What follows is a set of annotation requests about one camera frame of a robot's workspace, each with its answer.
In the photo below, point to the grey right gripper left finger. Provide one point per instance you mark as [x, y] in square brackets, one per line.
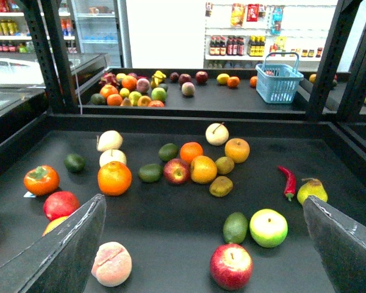
[61, 260]

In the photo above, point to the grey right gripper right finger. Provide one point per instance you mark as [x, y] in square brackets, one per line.
[341, 243]

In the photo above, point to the large orange citrus front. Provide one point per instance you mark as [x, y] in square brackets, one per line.
[53, 224]

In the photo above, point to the pink peach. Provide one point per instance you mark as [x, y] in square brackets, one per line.
[112, 264]

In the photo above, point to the red pomegranate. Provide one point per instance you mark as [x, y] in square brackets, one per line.
[60, 204]

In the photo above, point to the yellow pear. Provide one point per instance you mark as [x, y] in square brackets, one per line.
[311, 187]

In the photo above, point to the orange persimmon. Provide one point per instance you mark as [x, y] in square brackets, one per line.
[42, 180]

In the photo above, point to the green apple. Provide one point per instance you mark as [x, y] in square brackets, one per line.
[268, 228]

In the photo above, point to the red chili pepper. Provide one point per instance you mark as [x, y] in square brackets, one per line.
[290, 183]

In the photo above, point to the large orange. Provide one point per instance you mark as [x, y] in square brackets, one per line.
[114, 178]

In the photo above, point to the dark green avocado left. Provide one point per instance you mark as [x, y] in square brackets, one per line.
[74, 163]

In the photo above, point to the dark green avocado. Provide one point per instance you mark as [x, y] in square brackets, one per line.
[150, 173]
[74, 163]

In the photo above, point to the green avocado front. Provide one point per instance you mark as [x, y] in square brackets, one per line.
[235, 228]

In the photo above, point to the white pear left lower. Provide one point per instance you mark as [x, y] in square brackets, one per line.
[112, 155]

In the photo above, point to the red apple front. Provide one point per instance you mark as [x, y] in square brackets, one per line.
[231, 266]

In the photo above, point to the white pear left upper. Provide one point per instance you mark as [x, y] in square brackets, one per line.
[109, 140]

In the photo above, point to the brown kiwi lower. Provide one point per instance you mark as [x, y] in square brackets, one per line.
[221, 186]

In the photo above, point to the brown kiwi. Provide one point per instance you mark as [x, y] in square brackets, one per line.
[221, 186]
[224, 165]

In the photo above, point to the red yellow apple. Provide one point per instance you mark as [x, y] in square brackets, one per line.
[176, 171]

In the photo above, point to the brown kiwi upper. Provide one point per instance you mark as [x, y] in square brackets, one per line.
[224, 165]

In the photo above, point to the green lime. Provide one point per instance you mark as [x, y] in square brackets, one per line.
[168, 152]

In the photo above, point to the small orange tangerine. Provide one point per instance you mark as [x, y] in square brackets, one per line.
[189, 151]

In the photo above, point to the white pear with stem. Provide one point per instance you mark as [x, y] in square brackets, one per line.
[217, 134]

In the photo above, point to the blue shopping basket far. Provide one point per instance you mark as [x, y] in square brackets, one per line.
[277, 83]

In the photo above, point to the far fruit pile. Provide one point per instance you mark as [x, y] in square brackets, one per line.
[130, 89]

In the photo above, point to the dark sauce bottles row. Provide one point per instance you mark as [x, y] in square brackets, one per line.
[236, 45]

